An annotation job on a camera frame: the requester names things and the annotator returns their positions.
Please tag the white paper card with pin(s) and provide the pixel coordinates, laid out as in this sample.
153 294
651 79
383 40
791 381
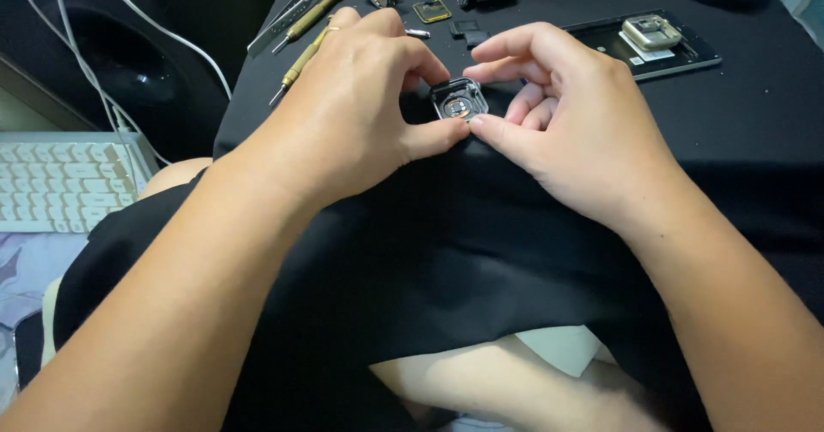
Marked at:
644 54

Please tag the silver smartwatch case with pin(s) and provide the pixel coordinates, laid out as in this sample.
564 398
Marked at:
458 100

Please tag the person's leg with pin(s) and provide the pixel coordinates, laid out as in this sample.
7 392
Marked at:
170 175
489 387

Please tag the silver tweezers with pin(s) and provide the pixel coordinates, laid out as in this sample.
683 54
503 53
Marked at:
283 23

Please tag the small black flat parts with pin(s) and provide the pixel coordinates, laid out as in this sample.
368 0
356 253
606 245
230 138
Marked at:
468 32

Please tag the person's left leg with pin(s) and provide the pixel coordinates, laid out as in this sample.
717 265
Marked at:
170 175

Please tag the white keyboard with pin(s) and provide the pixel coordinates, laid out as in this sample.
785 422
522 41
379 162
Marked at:
58 181

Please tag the gold precision screwdriver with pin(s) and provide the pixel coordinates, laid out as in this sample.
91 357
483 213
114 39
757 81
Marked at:
315 13
299 65

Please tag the white garment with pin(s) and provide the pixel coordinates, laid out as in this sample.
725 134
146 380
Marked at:
563 348

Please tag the black flat tray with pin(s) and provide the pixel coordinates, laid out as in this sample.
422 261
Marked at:
698 55

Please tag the person's left hand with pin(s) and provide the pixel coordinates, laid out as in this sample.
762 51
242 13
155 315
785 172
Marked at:
335 116

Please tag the black speaker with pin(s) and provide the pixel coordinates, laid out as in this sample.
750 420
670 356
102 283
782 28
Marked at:
129 65

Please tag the gold-framed square watch part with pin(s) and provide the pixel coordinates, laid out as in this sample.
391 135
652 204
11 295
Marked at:
432 11

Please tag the patterned pale desk mat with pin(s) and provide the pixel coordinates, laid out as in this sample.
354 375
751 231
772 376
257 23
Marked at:
29 271

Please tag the person's right leg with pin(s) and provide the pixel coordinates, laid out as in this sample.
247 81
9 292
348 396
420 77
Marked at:
489 387

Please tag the beige smartwatch body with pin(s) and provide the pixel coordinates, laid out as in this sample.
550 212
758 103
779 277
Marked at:
651 31

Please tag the black cloth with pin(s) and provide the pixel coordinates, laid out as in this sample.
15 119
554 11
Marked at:
740 135

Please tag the person's right hand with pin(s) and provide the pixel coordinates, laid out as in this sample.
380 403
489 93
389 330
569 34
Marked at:
592 129

